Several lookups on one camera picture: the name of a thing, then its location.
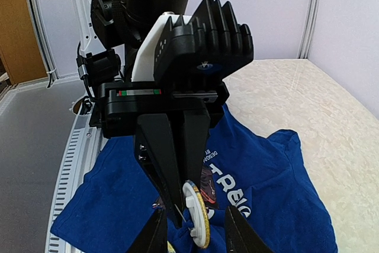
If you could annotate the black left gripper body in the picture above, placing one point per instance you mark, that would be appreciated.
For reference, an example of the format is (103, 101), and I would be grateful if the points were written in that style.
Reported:
(119, 104)

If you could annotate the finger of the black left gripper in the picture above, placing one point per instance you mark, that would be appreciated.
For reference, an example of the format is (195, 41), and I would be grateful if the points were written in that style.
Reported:
(195, 133)
(154, 150)

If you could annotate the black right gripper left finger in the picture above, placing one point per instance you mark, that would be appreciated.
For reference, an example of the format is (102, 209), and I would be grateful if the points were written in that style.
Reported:
(153, 236)

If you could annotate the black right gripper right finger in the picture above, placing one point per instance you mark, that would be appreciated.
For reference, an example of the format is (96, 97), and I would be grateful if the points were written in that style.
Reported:
(240, 236)

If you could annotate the sunset painting round brooch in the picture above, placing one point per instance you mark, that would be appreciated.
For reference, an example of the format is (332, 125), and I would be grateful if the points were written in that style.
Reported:
(194, 202)

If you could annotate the blue printed t-shirt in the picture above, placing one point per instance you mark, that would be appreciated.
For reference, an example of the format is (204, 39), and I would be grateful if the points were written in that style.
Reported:
(263, 177)

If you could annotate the starry night round brooch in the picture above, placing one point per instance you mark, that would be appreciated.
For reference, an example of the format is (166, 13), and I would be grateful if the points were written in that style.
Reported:
(170, 248)

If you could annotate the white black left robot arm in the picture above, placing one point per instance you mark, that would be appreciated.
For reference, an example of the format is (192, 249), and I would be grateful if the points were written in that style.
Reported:
(111, 38)

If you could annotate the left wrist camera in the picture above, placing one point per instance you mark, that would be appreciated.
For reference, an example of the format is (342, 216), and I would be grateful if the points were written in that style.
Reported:
(194, 52)

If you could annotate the aluminium corner post right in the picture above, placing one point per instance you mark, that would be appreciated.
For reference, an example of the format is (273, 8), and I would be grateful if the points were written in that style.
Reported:
(309, 28)

